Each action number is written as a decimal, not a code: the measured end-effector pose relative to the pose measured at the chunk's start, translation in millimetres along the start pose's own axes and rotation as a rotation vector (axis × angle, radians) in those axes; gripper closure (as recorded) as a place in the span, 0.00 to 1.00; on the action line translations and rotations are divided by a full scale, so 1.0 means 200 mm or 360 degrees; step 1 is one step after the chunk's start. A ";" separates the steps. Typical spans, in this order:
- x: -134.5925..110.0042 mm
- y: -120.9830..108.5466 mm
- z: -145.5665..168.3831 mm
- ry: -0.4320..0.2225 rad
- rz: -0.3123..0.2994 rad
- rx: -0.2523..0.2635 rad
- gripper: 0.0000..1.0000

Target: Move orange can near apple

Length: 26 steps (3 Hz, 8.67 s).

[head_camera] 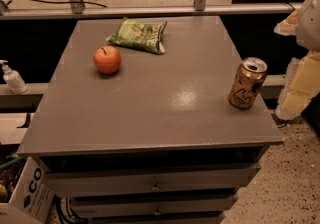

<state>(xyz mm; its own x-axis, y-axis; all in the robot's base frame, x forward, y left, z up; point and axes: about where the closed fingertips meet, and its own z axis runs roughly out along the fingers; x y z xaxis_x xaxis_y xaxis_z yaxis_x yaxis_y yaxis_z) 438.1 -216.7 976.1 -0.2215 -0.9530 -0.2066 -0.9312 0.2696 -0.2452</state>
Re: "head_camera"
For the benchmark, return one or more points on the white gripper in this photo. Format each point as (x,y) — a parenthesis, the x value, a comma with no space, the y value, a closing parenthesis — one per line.
(310,24)

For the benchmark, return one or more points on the orange soda can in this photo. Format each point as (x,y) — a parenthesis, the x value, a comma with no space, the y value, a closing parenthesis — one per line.
(250,75)

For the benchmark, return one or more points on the red orange apple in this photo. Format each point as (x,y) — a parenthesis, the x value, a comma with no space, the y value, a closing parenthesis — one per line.
(107,60)

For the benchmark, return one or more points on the green chip bag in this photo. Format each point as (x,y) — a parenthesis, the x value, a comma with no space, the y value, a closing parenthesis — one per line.
(134,34)

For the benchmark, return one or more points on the grey drawer cabinet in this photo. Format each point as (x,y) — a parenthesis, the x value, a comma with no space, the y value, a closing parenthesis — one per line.
(156,143)

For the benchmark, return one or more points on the white pump bottle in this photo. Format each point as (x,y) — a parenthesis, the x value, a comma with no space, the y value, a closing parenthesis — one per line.
(13,79)

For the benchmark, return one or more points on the white cardboard box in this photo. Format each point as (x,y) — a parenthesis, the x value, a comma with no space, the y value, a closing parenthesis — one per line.
(31,200)

